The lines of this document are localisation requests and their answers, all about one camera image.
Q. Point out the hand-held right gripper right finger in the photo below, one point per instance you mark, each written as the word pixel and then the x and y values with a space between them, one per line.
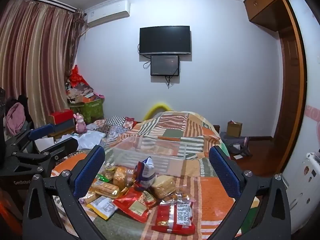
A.
pixel 222 173

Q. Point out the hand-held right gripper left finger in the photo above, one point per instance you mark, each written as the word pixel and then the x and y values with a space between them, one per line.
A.
pixel 90 170

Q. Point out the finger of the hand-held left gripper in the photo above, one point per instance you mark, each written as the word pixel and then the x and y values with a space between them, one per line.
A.
pixel 62 144
pixel 41 131

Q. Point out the yellow snack packet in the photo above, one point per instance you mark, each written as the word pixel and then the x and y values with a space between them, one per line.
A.
pixel 102 205

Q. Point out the red gold snack packet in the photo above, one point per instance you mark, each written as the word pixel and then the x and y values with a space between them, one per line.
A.
pixel 136 202

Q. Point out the clear plastic container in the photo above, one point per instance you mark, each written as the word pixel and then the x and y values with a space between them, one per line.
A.
pixel 160 152

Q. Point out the green snack packet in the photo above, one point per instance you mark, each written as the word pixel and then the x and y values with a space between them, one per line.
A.
pixel 105 177

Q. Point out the dark flat box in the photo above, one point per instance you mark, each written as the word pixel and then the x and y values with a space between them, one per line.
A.
pixel 66 126

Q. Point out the white paper sheet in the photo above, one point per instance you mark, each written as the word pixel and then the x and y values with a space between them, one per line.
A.
pixel 238 156

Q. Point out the long bread packet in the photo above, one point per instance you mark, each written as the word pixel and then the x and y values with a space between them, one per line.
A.
pixel 105 188

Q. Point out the red shoe box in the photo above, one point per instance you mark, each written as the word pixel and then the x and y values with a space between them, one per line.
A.
pixel 61 116

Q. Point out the white cloth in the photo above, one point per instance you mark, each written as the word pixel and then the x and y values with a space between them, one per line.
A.
pixel 87 138

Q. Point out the pink plush toy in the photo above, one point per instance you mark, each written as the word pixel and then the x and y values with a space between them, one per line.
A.
pixel 80 125

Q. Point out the small biscuit packet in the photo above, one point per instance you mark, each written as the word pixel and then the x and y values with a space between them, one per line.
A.
pixel 88 198

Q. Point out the pink garment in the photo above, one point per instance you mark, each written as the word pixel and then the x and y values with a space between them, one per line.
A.
pixel 15 118

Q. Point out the short bread packet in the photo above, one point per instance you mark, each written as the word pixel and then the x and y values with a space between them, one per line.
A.
pixel 120 176

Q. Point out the grey cloth heap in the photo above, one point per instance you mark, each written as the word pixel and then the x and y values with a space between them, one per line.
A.
pixel 235 145

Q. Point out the striped patchwork blanket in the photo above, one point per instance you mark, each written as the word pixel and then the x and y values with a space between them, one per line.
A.
pixel 215 205

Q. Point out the green storage box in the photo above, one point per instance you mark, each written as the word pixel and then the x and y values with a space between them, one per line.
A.
pixel 90 110

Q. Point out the clear crinkled snack packet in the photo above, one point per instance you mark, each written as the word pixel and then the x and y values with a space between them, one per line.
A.
pixel 185 197

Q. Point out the small cardboard box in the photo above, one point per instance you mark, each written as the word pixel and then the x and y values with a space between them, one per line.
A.
pixel 234 129

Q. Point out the floral patchwork quilt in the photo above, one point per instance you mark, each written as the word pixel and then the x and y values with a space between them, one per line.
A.
pixel 115 125

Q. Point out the pile of papers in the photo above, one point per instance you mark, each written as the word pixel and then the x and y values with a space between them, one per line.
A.
pixel 80 92

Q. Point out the blue white snack packet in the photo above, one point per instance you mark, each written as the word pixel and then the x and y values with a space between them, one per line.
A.
pixel 148 173

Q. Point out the square bread packet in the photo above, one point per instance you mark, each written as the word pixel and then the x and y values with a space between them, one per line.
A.
pixel 163 187

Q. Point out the red packet with white label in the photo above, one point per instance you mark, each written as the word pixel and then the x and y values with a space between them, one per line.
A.
pixel 175 216

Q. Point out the red bag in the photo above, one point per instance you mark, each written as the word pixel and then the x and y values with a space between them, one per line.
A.
pixel 76 76

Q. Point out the striped brown curtain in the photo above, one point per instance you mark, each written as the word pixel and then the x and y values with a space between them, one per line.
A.
pixel 37 55

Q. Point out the white sliding door with stickers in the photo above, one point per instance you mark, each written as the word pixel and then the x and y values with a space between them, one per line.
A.
pixel 305 135

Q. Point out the yellow hoop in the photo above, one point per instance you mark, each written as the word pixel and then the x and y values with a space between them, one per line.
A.
pixel 157 106

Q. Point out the wooden door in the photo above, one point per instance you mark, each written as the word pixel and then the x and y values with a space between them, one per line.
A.
pixel 291 85

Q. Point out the small black monitor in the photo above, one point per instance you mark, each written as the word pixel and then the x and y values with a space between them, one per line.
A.
pixel 165 65

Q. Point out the white air conditioner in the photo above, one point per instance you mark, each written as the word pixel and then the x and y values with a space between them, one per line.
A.
pixel 107 12

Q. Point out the wooden overhead cabinet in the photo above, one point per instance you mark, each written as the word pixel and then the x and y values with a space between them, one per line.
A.
pixel 267 2

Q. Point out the curtain rail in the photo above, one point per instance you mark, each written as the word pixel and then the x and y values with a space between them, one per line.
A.
pixel 45 1

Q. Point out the black wall television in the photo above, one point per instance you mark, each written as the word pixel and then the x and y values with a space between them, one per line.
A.
pixel 165 40

